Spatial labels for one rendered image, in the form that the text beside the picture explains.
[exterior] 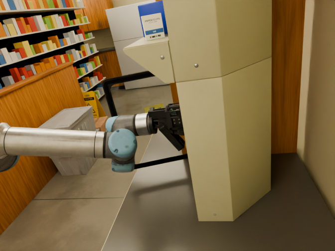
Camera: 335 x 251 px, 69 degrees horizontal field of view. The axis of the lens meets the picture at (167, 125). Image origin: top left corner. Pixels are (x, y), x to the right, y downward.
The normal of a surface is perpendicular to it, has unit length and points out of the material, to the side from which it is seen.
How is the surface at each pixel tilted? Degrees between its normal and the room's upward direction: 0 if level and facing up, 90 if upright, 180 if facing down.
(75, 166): 95
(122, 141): 50
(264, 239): 0
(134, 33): 90
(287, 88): 90
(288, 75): 90
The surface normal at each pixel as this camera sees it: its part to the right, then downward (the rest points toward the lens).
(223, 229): -0.17, -0.89
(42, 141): 0.16, -0.18
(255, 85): 0.58, 0.26
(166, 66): -0.16, 0.44
